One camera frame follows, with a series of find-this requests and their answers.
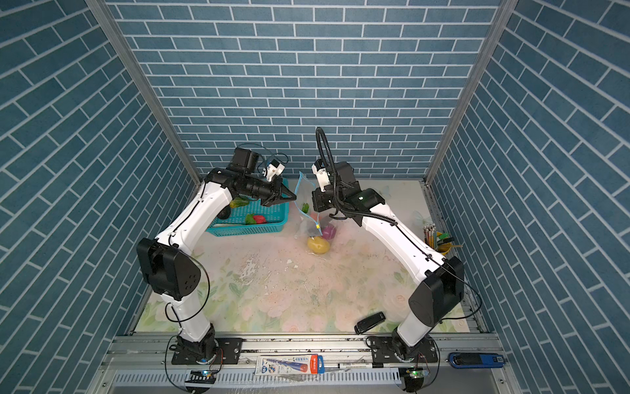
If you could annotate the dark toy avocado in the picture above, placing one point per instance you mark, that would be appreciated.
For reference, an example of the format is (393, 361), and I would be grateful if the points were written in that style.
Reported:
(225, 213)

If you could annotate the red white blue package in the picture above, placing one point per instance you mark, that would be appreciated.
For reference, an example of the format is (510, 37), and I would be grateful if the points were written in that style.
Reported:
(306, 364)

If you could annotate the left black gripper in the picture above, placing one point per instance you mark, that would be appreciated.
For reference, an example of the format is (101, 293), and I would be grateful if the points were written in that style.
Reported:
(276, 186)

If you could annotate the blue black handheld tool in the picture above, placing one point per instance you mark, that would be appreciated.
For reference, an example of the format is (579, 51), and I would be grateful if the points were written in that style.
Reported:
(468, 360)

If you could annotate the black remote control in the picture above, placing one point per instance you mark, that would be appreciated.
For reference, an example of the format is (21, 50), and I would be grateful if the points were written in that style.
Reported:
(366, 324)

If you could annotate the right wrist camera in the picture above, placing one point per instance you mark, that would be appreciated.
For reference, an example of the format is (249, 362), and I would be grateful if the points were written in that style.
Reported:
(321, 173)

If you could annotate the purple toy onion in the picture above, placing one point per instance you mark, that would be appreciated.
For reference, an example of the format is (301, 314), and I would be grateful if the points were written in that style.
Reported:
(329, 232)

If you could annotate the aluminium mounting rail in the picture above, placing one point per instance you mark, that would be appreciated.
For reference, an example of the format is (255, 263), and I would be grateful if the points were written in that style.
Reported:
(147, 361)

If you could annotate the clear zip top bag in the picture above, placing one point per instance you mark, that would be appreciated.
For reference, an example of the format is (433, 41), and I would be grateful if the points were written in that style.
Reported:
(309, 224)

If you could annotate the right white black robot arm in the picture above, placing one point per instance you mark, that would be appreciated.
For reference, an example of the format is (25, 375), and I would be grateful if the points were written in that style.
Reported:
(440, 281)

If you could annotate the yellow toy lemon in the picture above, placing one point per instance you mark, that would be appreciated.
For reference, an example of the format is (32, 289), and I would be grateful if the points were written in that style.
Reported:
(318, 245)

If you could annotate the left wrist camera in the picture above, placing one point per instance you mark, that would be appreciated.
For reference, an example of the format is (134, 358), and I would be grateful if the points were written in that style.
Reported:
(248, 162)

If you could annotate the yellow pencil cup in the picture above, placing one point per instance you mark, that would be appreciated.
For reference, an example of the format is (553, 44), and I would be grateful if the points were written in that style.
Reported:
(441, 242)

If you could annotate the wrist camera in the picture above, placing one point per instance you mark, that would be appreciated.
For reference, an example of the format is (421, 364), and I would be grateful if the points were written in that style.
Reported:
(248, 162)
(321, 173)

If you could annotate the teal plastic basket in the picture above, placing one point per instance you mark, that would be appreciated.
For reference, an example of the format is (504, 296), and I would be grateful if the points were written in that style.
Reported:
(248, 217)

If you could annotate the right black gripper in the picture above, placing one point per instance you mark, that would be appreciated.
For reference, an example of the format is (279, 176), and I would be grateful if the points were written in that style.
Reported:
(319, 204)

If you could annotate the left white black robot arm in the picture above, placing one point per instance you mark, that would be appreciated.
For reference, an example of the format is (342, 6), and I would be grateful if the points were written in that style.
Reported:
(168, 266)

